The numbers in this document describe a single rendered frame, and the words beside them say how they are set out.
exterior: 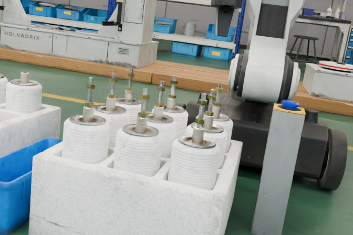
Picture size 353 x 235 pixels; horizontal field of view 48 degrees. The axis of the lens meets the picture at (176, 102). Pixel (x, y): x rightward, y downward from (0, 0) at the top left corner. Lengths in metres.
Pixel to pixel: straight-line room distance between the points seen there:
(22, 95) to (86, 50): 1.96
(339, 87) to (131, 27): 1.54
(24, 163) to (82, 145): 0.29
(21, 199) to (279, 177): 0.57
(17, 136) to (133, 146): 0.40
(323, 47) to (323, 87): 6.42
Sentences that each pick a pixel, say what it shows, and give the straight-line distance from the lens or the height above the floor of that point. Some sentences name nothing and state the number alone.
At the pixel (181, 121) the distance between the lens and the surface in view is 1.00.
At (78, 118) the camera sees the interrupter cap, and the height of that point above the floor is 0.25.
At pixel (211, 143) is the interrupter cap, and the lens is 0.78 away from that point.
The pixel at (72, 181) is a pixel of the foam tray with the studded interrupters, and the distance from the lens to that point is 0.82.
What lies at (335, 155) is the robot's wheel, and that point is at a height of 0.14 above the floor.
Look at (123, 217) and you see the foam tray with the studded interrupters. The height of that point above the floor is 0.10.
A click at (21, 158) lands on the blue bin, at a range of 1.06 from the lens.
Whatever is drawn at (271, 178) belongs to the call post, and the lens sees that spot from 0.96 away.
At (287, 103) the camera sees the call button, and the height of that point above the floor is 0.33.
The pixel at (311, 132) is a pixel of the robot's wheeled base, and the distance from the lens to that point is 1.31.
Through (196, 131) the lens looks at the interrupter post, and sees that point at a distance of 0.77.
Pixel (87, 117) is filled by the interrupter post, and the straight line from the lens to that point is 0.84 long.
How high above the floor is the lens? 0.48
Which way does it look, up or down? 12 degrees down
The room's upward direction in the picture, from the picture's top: 7 degrees clockwise
